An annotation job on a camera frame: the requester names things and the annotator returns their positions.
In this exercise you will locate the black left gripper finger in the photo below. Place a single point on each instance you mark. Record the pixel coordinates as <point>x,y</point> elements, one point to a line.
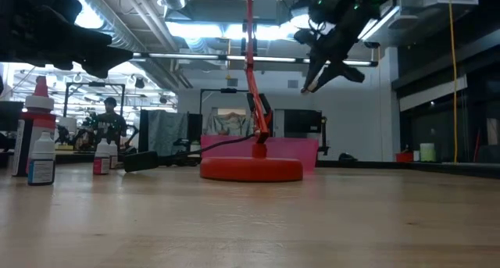
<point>109,59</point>
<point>47,41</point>

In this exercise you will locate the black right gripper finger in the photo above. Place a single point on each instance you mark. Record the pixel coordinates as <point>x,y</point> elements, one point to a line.
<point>314,74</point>
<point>336,72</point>

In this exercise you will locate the large pink food coloring bottle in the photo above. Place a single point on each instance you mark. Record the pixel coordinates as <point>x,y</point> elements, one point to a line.
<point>39,121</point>

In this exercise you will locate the black screen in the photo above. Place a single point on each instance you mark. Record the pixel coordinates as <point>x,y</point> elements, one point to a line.
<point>298,123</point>

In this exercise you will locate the person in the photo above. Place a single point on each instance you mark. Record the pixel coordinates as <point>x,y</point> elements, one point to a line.
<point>110,127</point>

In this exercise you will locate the pink plastic bin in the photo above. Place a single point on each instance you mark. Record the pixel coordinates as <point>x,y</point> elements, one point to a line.
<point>289,151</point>

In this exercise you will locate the cabinet with grey cover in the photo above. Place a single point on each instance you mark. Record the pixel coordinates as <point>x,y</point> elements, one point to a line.
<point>168,131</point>

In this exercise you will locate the red bucket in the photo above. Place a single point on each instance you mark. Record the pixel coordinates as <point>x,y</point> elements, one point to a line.
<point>404,157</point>

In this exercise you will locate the red desk lamp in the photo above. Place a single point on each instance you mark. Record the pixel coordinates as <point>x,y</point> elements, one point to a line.
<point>252,170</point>

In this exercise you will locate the white and green roll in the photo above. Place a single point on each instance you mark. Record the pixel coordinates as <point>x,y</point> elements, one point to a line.
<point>427,152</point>

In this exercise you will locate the black aluminium table frame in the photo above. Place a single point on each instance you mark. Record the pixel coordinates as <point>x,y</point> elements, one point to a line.
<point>449,168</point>

